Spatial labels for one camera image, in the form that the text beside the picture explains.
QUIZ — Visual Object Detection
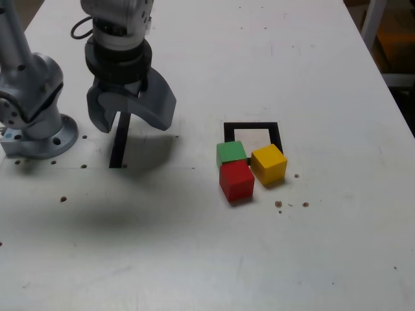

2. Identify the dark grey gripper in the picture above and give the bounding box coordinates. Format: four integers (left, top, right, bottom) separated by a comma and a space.
86, 67, 177, 133

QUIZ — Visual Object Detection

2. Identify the green cube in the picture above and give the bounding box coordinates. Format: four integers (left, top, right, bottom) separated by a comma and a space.
216, 141, 248, 170

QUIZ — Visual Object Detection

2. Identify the red cube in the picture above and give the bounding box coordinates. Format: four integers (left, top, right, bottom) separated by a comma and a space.
219, 160, 255, 202

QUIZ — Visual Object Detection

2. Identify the yellow cube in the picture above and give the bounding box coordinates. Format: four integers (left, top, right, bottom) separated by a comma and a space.
250, 144, 288, 187

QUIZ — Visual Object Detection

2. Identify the black tape square outline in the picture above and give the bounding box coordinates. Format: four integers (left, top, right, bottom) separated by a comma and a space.
223, 121, 285, 166

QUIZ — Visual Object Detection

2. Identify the black tape strip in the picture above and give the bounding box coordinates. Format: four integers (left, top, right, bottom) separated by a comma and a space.
109, 111, 130, 168

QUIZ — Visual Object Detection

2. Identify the brown cardboard box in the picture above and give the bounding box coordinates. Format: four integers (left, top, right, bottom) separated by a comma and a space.
372, 8, 415, 75

